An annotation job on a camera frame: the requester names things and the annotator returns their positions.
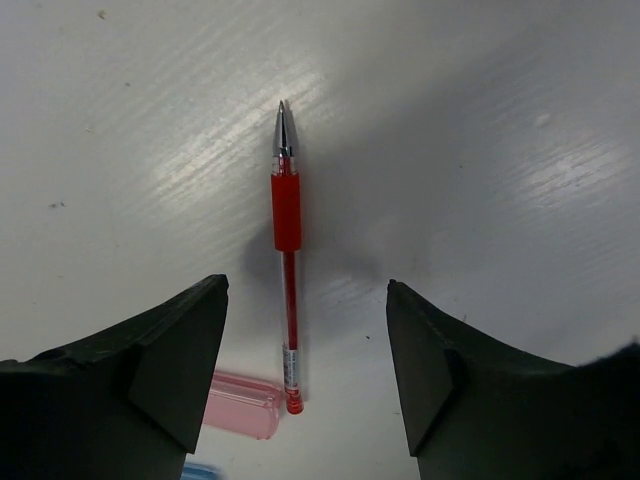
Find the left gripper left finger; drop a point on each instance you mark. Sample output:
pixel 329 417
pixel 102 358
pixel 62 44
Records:
pixel 124 403

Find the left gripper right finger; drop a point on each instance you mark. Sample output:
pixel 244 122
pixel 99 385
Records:
pixel 476 408

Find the red gel pen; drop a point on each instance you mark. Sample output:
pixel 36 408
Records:
pixel 287 238

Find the blue correction tape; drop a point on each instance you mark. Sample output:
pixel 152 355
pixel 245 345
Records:
pixel 194 471

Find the pink correction tape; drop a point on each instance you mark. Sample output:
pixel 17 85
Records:
pixel 243 405

